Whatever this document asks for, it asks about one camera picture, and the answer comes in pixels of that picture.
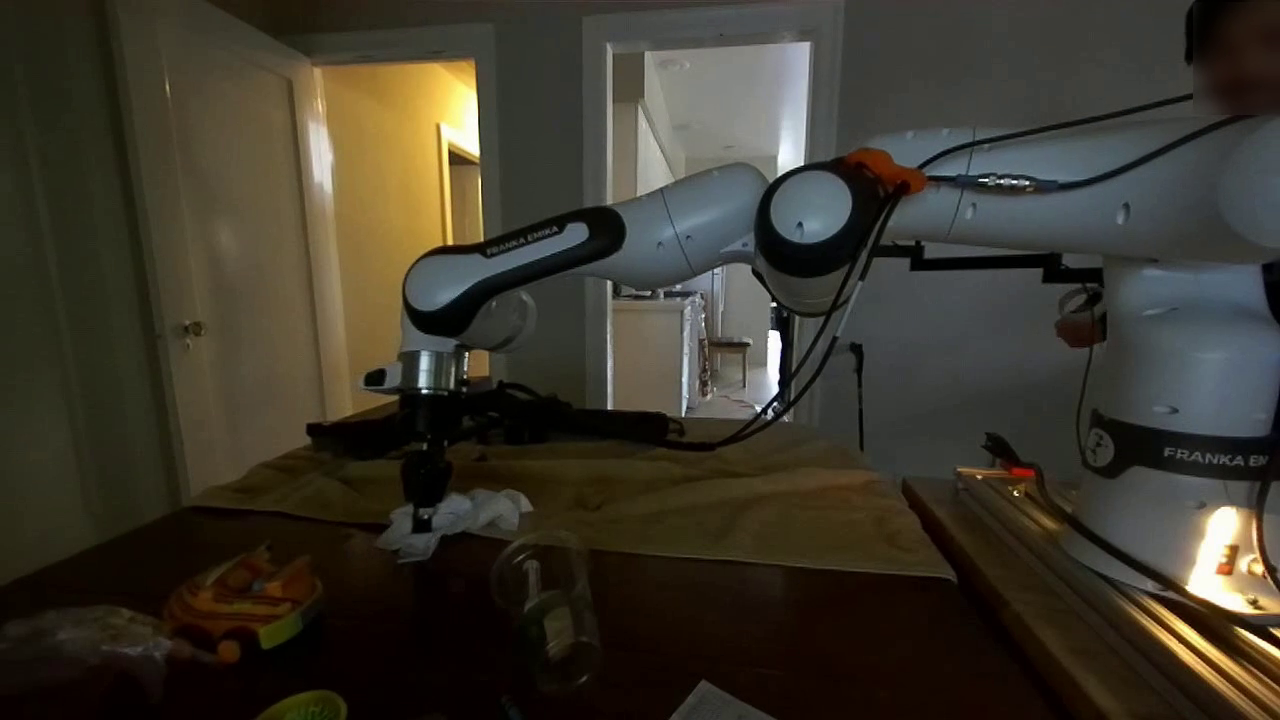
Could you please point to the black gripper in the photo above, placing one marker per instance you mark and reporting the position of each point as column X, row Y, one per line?
column 424, row 446

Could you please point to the white napkin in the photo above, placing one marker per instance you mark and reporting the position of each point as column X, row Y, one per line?
column 490, row 514

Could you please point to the clear plastic cup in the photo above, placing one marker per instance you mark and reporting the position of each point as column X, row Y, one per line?
column 547, row 592

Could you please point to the yellow-green tennis ball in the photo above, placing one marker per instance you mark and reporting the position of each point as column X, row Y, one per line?
column 310, row 707

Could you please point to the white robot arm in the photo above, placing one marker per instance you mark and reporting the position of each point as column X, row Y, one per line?
column 1178, row 431

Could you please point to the orange toy in wrapper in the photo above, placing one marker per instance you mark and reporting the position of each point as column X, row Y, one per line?
column 246, row 604

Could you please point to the dark keyboard case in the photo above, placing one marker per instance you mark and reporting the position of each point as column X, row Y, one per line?
column 512, row 421

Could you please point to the crumpled plastic bag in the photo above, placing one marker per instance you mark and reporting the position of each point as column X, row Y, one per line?
column 84, row 656

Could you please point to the tan cloth right side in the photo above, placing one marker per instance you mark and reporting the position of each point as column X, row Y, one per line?
column 782, row 499

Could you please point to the white door with knob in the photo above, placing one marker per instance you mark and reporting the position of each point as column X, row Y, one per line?
column 235, row 184

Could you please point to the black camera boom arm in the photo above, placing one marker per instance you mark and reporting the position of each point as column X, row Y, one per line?
column 1083, row 318

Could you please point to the wooden rail beside base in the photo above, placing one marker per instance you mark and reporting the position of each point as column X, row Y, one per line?
column 1105, row 651

